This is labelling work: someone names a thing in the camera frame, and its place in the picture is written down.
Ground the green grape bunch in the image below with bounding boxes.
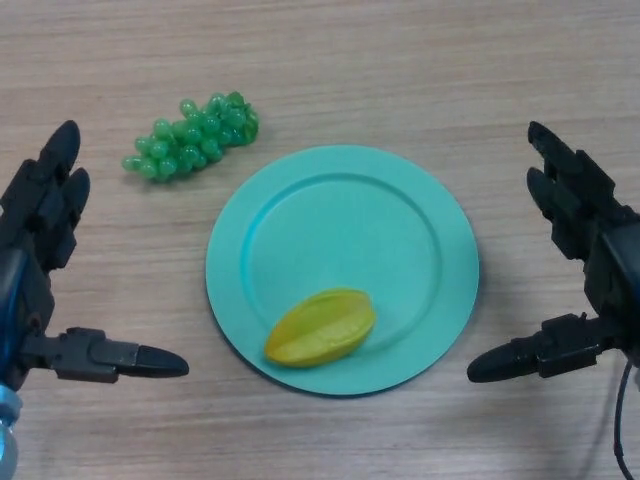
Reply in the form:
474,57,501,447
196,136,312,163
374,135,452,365
122,91,260,184

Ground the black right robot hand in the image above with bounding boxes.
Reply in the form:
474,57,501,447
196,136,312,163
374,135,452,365
466,120,640,385

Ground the teal round plate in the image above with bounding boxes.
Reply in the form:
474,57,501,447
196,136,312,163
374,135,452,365
204,144,480,399

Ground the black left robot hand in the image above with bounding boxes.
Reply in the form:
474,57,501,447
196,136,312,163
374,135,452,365
0,119,190,394

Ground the yellow starfruit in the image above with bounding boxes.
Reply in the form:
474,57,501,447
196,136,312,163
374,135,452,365
263,286,377,370

